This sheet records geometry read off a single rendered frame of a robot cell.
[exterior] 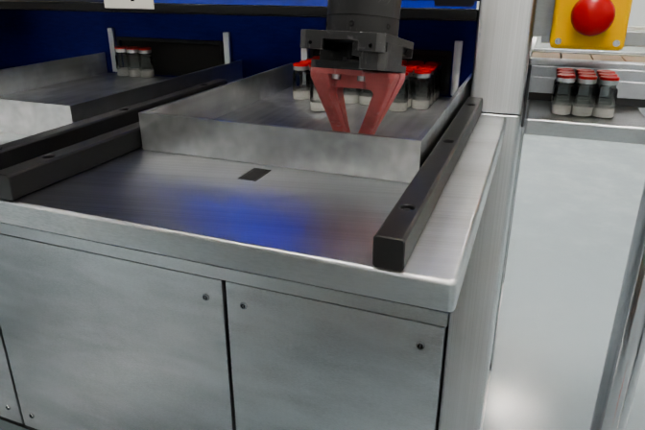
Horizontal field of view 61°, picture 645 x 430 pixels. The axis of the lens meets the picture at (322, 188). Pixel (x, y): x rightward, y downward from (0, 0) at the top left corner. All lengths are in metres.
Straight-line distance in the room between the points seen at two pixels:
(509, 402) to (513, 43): 1.12
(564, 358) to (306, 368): 1.04
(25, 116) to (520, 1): 0.53
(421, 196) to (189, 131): 0.23
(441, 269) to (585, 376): 1.47
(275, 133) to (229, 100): 0.21
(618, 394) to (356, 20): 0.77
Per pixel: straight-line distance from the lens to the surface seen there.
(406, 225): 0.31
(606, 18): 0.63
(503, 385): 1.66
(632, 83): 0.79
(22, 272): 1.21
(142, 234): 0.38
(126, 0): 0.86
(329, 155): 0.45
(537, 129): 0.68
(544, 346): 1.84
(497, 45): 0.67
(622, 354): 0.98
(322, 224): 0.36
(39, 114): 0.62
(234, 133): 0.48
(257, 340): 0.94
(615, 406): 1.04
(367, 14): 0.43
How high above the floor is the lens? 1.03
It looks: 21 degrees down
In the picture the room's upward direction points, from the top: straight up
